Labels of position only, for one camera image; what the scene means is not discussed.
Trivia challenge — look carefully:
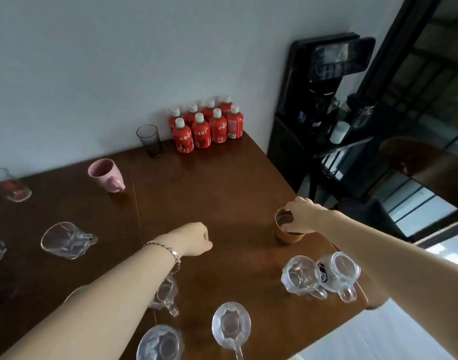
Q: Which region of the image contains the silver link bracelet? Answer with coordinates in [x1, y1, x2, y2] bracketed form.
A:
[143, 240, 182, 275]

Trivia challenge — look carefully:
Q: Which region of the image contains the white plastic container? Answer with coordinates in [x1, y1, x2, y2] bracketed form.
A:
[329, 120, 351, 145]

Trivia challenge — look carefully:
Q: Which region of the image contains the dark smoky tall glass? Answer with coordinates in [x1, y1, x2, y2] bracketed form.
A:
[136, 124, 164, 158]

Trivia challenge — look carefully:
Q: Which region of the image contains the black framed glass door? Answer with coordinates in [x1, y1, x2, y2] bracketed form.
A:
[358, 0, 458, 244]

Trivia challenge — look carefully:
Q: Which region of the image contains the clear tumbler with red print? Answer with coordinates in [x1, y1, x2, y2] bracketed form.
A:
[0, 167, 33, 204]

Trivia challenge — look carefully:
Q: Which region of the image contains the group of red drink bottles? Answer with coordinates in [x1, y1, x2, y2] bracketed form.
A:
[168, 95, 244, 155]

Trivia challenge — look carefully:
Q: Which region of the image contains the brown banded glass cup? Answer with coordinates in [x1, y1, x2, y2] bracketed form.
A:
[272, 205, 306, 245]

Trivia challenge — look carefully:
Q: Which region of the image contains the person's right hand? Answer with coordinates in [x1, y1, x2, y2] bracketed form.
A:
[280, 196, 333, 235]

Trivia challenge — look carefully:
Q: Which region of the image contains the person's left hand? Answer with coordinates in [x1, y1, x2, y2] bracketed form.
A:
[160, 222, 214, 258]

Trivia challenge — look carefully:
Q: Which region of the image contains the person's right forearm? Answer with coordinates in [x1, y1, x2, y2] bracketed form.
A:
[320, 210, 458, 360]

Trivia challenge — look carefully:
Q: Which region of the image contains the brown wooden table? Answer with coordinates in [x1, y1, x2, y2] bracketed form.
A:
[0, 130, 366, 360]

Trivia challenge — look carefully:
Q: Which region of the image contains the person's left forearm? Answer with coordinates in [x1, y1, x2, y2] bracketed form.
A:
[0, 234, 179, 360]

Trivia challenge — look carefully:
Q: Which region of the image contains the brown wooden chair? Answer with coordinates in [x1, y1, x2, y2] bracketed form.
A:
[332, 136, 458, 311]

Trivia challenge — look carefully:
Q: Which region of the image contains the glass kettle with black lid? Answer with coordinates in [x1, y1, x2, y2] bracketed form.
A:
[345, 92, 376, 130]

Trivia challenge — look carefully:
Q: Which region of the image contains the black water dispenser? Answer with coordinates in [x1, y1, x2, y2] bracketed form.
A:
[267, 31, 376, 194]

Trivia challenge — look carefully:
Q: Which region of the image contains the pink ceramic mug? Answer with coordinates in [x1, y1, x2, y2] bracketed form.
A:
[88, 158, 126, 194]

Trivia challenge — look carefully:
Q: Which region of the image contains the glass mug with black logo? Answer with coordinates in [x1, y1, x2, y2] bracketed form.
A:
[315, 251, 362, 304]

